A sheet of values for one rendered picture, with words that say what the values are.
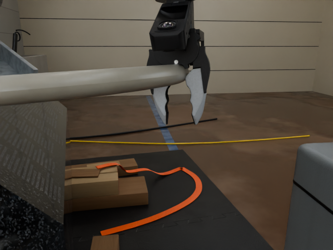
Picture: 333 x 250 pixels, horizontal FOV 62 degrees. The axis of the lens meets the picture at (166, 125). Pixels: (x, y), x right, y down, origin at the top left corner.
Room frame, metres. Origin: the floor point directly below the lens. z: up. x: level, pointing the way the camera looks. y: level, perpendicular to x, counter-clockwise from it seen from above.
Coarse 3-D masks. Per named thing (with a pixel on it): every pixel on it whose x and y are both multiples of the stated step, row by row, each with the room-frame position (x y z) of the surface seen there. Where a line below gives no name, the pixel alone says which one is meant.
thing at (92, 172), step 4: (72, 172) 1.64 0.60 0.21; (76, 172) 1.64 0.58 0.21; (80, 172) 1.64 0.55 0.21; (84, 172) 1.64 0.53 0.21; (88, 172) 1.64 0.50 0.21; (92, 172) 1.64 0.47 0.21; (96, 172) 1.64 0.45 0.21; (72, 176) 1.59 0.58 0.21; (76, 176) 1.59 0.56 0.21; (80, 176) 1.59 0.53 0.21; (84, 176) 1.59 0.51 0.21; (88, 176) 1.59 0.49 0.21; (92, 176) 1.59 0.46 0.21; (96, 176) 1.59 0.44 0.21
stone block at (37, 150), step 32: (0, 128) 0.77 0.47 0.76; (32, 128) 0.93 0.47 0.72; (64, 128) 1.19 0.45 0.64; (0, 160) 0.62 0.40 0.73; (32, 160) 0.73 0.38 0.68; (64, 160) 0.89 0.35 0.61; (0, 192) 0.53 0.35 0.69; (32, 192) 0.59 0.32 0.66; (64, 192) 0.71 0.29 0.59; (0, 224) 0.50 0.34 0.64; (32, 224) 0.53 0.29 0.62; (64, 224) 0.60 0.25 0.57
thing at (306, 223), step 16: (304, 144) 0.39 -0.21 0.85; (320, 144) 0.39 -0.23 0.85; (304, 160) 0.37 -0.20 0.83; (320, 160) 0.34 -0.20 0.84; (304, 176) 0.37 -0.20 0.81; (320, 176) 0.34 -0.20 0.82; (304, 192) 0.36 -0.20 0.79; (320, 192) 0.33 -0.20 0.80; (304, 208) 0.36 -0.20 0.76; (320, 208) 0.33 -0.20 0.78; (288, 224) 0.39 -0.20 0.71; (304, 224) 0.35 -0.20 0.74; (320, 224) 0.32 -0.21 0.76; (288, 240) 0.38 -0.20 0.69; (304, 240) 0.35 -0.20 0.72; (320, 240) 0.32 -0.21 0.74
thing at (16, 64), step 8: (0, 48) 0.84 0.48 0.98; (8, 48) 0.81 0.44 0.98; (0, 56) 0.85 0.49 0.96; (8, 56) 0.80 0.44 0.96; (16, 56) 0.76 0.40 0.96; (0, 64) 0.80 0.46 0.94; (8, 64) 0.81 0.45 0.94; (16, 64) 0.77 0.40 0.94; (24, 64) 0.73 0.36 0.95; (0, 72) 0.74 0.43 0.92; (8, 72) 0.75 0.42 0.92; (16, 72) 0.76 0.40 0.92; (24, 72) 0.73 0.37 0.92; (32, 72) 0.69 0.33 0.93
